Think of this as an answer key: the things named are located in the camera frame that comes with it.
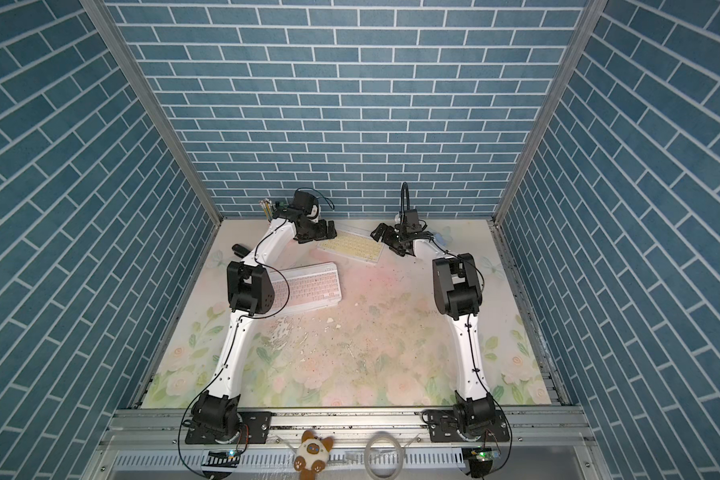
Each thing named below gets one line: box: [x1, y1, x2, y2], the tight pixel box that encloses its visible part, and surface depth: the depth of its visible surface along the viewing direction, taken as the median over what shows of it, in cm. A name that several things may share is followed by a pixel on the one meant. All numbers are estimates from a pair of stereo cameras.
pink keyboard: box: [269, 262, 342, 316], surface depth 98 cm
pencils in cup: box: [260, 198, 273, 223], surface depth 104 cm
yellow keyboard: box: [317, 230, 385, 263], surface depth 114 cm
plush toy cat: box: [293, 430, 334, 480], surface depth 69 cm
